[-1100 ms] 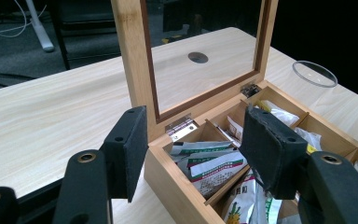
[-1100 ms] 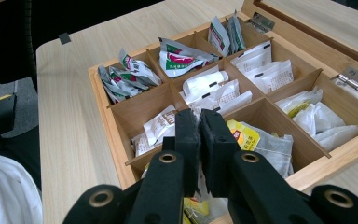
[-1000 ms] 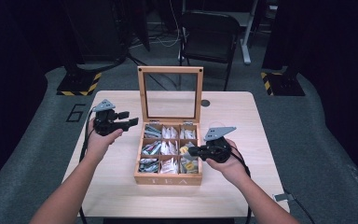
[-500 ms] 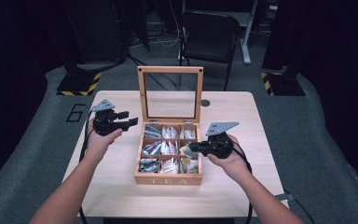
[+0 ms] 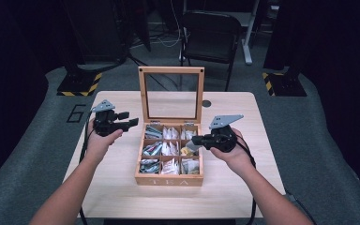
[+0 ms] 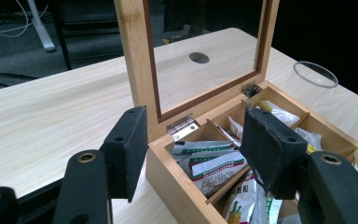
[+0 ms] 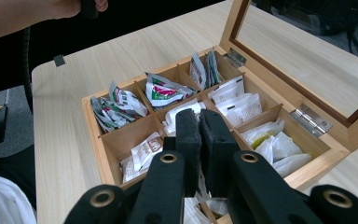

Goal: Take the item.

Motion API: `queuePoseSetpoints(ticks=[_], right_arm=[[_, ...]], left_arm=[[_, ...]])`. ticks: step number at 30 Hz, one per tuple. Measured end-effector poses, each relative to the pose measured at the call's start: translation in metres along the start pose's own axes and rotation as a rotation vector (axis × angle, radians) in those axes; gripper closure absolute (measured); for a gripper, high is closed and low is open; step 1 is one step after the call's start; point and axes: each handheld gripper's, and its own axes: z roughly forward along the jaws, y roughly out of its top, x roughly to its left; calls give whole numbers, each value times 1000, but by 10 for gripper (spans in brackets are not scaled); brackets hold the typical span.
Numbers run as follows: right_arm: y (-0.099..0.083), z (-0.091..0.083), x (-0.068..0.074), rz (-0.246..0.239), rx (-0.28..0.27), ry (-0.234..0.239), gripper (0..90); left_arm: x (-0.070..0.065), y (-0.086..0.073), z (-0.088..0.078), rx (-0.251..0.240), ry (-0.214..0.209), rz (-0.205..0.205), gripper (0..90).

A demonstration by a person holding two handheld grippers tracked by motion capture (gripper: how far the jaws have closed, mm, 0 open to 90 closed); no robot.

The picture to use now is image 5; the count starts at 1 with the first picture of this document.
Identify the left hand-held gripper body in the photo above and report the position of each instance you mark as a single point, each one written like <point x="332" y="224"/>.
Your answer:
<point x="104" y="123"/>

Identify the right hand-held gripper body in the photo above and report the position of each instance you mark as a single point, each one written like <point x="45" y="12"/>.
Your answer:
<point x="223" y="139"/>

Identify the grey single tea packet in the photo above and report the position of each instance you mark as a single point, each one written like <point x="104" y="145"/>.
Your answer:
<point x="194" y="148"/>

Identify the pile of tea bags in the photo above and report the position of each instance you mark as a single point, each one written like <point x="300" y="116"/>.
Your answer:
<point x="168" y="150"/>

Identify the wooden tea box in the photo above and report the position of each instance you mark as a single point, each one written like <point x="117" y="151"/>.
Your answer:
<point x="168" y="180"/>

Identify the person's left hand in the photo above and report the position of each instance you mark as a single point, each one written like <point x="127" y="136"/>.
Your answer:
<point x="101" y="145"/>

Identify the person's right hand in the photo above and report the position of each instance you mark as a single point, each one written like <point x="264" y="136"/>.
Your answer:
<point x="236" y="157"/>

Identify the black table grommet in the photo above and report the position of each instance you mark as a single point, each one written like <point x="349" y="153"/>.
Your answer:
<point x="206" y="103"/>

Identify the striped black stand base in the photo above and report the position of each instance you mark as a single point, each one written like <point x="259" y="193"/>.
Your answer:
<point x="282" y="85"/>
<point x="79" y="85"/>

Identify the light wooden table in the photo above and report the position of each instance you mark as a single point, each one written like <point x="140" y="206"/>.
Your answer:
<point x="115" y="175"/>

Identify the grey metal table clip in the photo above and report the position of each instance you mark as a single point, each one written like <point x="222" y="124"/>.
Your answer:
<point x="290" y="197"/>

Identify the white desk leg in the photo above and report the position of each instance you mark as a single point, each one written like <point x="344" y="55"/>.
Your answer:
<point x="248" y="40"/>

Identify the black folding chair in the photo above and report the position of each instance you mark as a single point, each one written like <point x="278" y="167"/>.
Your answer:
<point x="211" y="34"/>

